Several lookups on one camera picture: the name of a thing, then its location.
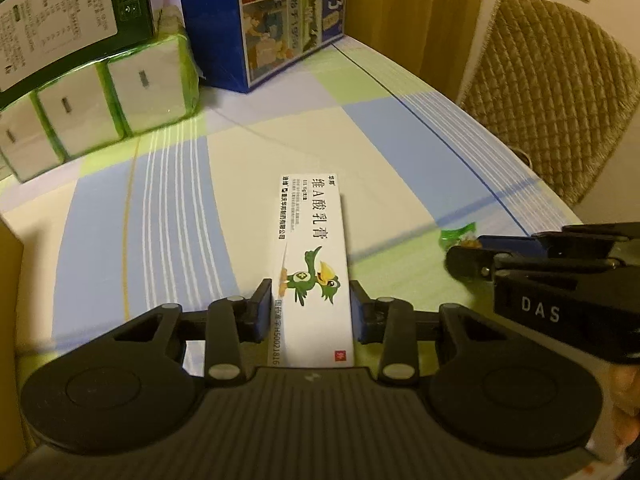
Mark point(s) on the blue milk carton box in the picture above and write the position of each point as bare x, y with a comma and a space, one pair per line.
239, 44

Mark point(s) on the green candy wrapper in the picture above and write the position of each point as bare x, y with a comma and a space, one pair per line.
463, 236

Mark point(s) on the green tissue pack bundle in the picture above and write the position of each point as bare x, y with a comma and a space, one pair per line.
101, 103

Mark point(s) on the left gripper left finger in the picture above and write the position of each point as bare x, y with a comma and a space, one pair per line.
229, 322

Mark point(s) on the green milk carton box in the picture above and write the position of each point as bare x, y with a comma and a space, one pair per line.
44, 39

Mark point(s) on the checkered tablecloth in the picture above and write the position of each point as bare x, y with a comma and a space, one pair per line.
345, 167

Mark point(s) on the right hand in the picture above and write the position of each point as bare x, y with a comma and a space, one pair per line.
623, 381

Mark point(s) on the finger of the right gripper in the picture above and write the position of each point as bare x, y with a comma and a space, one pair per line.
468, 262
619, 241

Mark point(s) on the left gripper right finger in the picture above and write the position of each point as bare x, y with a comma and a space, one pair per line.
391, 322

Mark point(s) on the open cardboard box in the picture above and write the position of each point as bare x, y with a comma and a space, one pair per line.
12, 441

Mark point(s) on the quilted brown chair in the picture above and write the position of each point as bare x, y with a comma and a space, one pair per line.
555, 85

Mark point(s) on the white ointment box with bird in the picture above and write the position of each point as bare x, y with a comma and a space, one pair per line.
311, 317

